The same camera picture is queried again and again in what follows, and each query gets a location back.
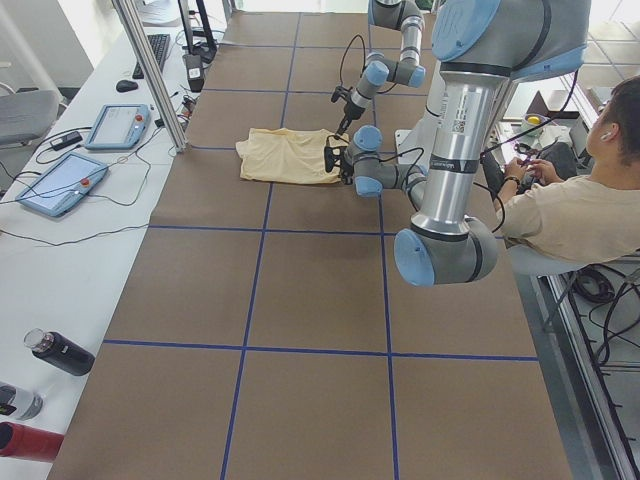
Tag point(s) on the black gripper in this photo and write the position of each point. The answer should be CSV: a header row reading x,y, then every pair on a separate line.
x,y
349,113
344,167

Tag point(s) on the cream long-sleeve graphic shirt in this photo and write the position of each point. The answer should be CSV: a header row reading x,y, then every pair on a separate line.
x,y
286,156

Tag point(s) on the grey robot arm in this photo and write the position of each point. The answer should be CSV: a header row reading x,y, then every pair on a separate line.
x,y
406,18
484,48

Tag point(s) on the far blue teach pendant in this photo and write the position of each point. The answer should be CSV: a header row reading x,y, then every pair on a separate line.
x,y
118,127

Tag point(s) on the blue teach pendant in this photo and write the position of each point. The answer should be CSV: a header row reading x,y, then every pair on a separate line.
x,y
61,187
118,127

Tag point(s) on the black computer mouse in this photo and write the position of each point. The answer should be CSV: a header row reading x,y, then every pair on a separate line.
x,y
124,86

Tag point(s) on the seated person beige shirt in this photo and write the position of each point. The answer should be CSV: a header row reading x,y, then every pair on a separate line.
x,y
584,219

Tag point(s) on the near blue teach pendant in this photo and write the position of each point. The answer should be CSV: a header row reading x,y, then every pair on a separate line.
x,y
61,187

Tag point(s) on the black steel-capped bottle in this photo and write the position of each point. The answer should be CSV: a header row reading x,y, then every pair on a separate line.
x,y
59,351

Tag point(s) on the red bottle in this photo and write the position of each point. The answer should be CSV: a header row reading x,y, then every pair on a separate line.
x,y
28,443

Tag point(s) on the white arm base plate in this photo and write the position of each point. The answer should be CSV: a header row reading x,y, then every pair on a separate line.
x,y
409,145

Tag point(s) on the aluminium camera post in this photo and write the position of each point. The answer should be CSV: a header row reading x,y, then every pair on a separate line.
x,y
137,36

